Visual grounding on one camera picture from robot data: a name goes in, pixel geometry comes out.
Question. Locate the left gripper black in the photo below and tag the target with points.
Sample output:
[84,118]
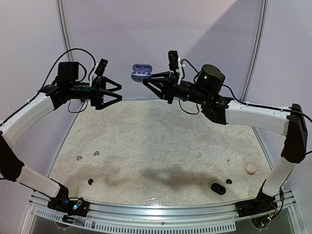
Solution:
[96,94]

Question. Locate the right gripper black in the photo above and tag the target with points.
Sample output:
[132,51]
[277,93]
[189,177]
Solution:
[169,87]

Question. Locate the purple earbud charging case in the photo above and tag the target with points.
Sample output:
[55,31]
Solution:
[141,71]

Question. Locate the black oval charging case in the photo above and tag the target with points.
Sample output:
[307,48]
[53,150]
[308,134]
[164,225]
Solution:
[218,188]

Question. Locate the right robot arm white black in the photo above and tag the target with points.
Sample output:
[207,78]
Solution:
[286,121]

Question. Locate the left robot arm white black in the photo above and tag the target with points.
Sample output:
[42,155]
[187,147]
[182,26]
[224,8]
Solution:
[65,87]

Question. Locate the pink round charging case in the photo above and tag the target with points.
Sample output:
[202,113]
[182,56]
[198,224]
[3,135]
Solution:
[250,169]

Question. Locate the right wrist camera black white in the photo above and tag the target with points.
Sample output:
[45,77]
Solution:
[176,66]

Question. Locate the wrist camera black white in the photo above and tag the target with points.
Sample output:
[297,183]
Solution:
[97,71]
[176,66]

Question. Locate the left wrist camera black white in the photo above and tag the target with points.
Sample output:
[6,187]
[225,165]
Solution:
[97,71]

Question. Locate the left aluminium corner post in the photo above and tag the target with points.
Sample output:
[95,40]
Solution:
[62,24]

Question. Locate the aluminium corner post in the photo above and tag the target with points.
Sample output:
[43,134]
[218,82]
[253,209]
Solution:
[62,24]
[256,47]

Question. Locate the aluminium front rail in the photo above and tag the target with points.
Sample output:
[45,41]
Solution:
[110,218]

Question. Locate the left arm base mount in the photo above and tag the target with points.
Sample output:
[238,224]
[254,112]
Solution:
[71,206]

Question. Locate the right aluminium corner post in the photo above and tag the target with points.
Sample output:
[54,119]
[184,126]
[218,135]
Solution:
[256,47]

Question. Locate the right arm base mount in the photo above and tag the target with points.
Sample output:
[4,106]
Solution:
[261,204]

